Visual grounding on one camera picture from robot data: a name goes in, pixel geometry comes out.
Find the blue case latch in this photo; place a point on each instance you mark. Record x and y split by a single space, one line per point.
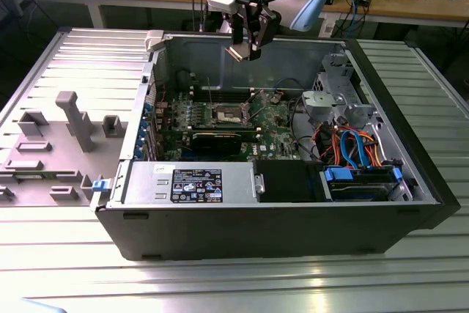
101 185

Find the green motherboard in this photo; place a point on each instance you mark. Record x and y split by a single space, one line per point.
271 133

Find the metal locking lever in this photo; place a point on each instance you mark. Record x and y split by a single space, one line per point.
210 91
254 107

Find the black PC case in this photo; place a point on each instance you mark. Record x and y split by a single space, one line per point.
256 232

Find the silver CPU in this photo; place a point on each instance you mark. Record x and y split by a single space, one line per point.
240 51

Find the coin battery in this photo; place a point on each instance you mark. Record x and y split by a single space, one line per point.
275 98

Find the CPU socket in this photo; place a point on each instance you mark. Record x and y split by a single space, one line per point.
229 117

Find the silver power supply unit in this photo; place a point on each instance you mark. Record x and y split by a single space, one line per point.
198 184

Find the grey parts rack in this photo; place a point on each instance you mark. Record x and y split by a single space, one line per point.
47 177

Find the metal drive cage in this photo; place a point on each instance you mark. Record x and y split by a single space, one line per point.
322 100

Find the small black adapter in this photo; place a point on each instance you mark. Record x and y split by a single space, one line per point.
363 0

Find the black graphics card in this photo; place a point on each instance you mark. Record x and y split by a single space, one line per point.
216 144

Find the hard disk in blue carrier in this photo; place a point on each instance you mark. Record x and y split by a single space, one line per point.
361 191

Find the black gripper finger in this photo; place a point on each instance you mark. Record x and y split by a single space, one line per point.
265 21
237 31

